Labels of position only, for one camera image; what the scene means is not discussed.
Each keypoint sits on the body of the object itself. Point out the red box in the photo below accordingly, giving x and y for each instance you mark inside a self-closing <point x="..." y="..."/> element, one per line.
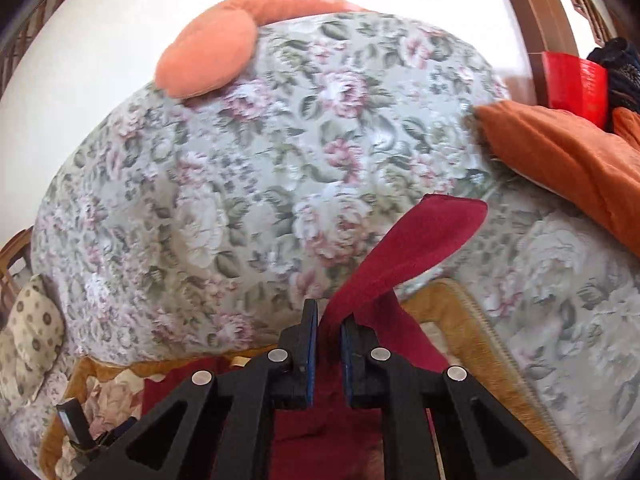
<point x="570" y="85"/>

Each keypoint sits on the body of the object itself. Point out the wooden lattice screen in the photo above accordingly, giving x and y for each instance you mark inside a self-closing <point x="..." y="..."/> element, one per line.
<point x="30" y="25"/>

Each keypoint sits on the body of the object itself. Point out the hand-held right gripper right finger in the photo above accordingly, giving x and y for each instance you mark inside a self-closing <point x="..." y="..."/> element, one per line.
<point x="346" y="360"/>

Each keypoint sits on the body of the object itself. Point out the dark clothing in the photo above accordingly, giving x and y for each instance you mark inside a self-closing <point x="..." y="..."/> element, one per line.
<point x="620" y="75"/>

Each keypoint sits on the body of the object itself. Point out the orange velvet cushion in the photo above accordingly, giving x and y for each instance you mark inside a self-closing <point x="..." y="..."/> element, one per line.
<point x="560" y="160"/>

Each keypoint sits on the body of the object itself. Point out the wooden chair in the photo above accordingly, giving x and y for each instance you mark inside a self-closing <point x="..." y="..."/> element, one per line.
<point x="10" y="260"/>

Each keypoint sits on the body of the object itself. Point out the wooden door frame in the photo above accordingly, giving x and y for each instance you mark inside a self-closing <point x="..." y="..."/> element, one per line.
<point x="530" y="20"/>

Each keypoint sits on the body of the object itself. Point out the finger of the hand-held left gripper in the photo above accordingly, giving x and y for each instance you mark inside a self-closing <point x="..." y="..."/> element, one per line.
<point x="72" y="422"/>
<point x="119" y="432"/>

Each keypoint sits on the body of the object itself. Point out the dark red fleece garment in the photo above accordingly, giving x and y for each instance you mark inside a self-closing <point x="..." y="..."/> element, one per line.
<point x="425" y="240"/>

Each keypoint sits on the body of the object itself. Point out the plush flower blanket orange border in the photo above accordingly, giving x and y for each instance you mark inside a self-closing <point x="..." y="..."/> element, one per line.
<point x="450" y="310"/>

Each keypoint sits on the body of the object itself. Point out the cream dotted cushion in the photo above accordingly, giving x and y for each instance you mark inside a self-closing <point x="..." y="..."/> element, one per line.
<point x="37" y="310"/>
<point x="15" y="375"/>

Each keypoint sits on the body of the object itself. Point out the round orange pillow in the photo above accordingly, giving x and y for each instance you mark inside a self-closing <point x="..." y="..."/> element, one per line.
<point x="210" y="55"/>

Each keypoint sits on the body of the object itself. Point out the floral sofa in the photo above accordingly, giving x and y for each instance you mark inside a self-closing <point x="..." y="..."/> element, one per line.
<point x="225" y="160"/>

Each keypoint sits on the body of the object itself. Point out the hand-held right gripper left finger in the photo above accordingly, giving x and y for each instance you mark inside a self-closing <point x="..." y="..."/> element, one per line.
<point x="304" y="342"/>

